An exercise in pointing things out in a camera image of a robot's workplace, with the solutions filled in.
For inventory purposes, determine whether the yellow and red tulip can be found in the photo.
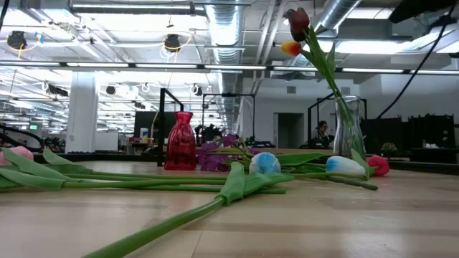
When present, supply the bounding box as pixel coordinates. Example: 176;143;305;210
280;39;361;158

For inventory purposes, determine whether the clear glass vase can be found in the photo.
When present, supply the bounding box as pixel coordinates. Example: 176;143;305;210
332;95;367;158

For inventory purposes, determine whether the LED light bar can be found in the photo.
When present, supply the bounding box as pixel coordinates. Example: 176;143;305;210
0;59;459;76

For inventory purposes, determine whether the thin black metal frame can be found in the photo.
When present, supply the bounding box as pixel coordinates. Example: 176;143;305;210
202;92;257;144

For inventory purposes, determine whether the black ceiling-mounted device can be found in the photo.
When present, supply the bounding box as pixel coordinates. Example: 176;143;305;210
6;30;28;50
164;34;181;53

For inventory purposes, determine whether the blue and white tulip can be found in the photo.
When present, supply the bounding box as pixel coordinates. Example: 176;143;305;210
81;152;295;258
275;152;367;181

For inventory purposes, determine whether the wooden shelf with black legs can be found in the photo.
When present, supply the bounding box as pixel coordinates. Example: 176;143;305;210
156;87;369;168

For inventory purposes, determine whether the purple artificial flower bunch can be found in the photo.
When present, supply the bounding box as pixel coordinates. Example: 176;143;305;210
195;133;380;191

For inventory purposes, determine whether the pink tulip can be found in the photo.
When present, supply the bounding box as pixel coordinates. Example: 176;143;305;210
0;145;227;180

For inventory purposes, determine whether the black equipment cabinet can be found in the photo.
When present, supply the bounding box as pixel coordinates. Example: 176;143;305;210
360;113;457;164

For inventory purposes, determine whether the grey door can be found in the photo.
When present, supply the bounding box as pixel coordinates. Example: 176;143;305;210
273;113;306;150

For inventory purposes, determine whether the dark red tulip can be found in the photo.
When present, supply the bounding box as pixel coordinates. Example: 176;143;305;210
285;6;363;158

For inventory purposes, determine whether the black curved cable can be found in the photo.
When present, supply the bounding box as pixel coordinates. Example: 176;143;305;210
0;123;43;152

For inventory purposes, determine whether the small green potted plant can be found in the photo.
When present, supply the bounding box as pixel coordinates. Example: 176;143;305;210
380;142;399;158

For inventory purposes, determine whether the white square column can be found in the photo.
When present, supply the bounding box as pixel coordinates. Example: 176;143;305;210
65;70;99;154

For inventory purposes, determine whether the person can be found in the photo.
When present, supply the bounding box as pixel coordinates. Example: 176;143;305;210
311;120;334;148

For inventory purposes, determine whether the red glass vase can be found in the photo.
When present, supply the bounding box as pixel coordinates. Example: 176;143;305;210
164;110;197;171

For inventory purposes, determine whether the black computer monitor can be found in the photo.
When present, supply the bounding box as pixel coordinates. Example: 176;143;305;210
133;110;177;140

